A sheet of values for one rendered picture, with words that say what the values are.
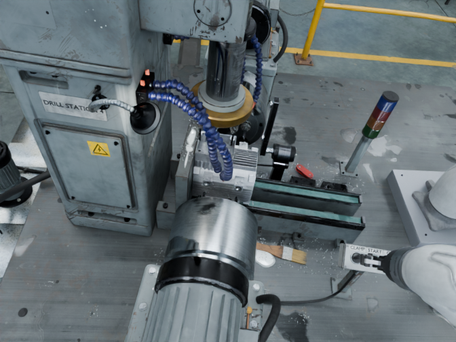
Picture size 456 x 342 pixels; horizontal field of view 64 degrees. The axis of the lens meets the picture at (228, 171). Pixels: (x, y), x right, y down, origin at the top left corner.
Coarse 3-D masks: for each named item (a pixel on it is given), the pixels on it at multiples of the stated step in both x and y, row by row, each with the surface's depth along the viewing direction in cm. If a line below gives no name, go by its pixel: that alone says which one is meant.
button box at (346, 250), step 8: (344, 248) 105; (352, 248) 104; (360, 248) 104; (368, 248) 104; (376, 248) 105; (344, 256) 104; (344, 264) 103; (352, 264) 103; (368, 272) 104; (376, 272) 103
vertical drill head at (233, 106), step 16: (208, 48) 88; (224, 48) 84; (240, 48) 85; (208, 64) 90; (224, 64) 87; (240, 64) 89; (208, 80) 93; (224, 80) 91; (240, 80) 95; (208, 96) 97; (224, 96) 95; (240, 96) 98; (208, 112) 96; (224, 112) 96; (240, 112) 97
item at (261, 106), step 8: (248, 72) 140; (248, 80) 135; (248, 88) 132; (264, 88) 140; (264, 96) 138; (256, 104) 130; (264, 104) 136; (256, 112) 130; (264, 112) 134; (248, 120) 133; (256, 120) 133; (264, 120) 133; (216, 128) 131; (224, 128) 138; (240, 128) 137; (248, 128) 133; (256, 128) 136; (264, 128) 136; (240, 136) 140; (248, 136) 140; (256, 136) 140; (248, 144) 142
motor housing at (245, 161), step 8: (240, 152) 119; (248, 152) 120; (256, 152) 121; (240, 160) 117; (248, 160) 118; (256, 160) 117; (240, 168) 117; (248, 168) 117; (200, 176) 118; (216, 176) 117; (232, 176) 117; (192, 184) 120; (200, 184) 117; (216, 184) 117; (224, 184) 116; (232, 184) 116; (248, 184) 118; (192, 192) 121; (200, 192) 120; (208, 192) 120; (216, 192) 119; (224, 192) 118; (232, 192) 119; (240, 192) 118; (248, 192) 117; (240, 200) 121; (248, 200) 121
